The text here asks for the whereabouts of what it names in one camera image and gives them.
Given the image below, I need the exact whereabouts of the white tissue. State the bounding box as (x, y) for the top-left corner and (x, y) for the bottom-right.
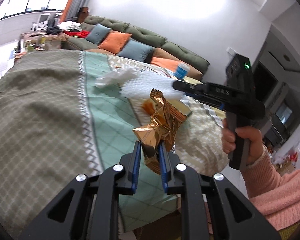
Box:
(95, 67), (139, 88)

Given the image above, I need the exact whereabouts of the blue cushion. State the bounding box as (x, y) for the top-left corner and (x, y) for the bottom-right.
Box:
(117, 38), (154, 62)
(85, 23), (111, 45)

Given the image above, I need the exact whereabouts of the person's right hand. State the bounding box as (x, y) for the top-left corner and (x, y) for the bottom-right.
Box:
(222, 118), (263, 165)

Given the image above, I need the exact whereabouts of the blue white lidded cup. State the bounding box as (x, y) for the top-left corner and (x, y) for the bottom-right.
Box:
(174, 63), (190, 80)

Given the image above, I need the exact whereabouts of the white crushed paper cup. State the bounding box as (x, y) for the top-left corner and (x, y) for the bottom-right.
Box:
(141, 97), (193, 118)

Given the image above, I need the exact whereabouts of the far blue cushion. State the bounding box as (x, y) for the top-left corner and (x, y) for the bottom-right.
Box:
(85, 23), (111, 45)

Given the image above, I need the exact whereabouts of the near orange cushion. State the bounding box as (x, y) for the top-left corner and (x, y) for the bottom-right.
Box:
(151, 57), (181, 72)

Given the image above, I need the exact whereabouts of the pink sweater forearm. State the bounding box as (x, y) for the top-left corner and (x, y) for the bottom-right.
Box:
(242, 146), (300, 230)

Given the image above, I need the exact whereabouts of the cluttered black coffee table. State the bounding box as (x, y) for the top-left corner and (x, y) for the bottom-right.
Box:
(14, 31), (70, 55)

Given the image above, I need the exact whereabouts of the green brown sectional sofa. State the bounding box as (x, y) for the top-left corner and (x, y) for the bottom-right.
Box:
(63, 16), (210, 80)

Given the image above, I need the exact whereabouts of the white office chair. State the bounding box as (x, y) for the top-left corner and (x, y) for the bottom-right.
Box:
(31, 14), (51, 31)

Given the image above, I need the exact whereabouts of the white foam fruit net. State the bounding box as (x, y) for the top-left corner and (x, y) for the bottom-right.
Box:
(120, 71), (185, 100)

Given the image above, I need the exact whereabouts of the gold snack wrapper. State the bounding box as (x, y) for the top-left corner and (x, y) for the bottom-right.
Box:
(133, 89), (191, 175)

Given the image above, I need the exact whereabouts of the near blue cushion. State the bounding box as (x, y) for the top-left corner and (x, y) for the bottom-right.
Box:
(117, 38), (154, 62)

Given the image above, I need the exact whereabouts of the far orange cushion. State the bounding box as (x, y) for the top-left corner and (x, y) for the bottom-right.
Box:
(98, 30), (132, 55)

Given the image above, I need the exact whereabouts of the patchwork table cloth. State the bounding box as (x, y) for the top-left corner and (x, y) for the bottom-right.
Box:
(0, 49), (231, 238)

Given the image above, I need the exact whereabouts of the orange cushion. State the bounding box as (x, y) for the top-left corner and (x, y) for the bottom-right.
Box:
(98, 30), (132, 55)
(151, 57), (181, 72)

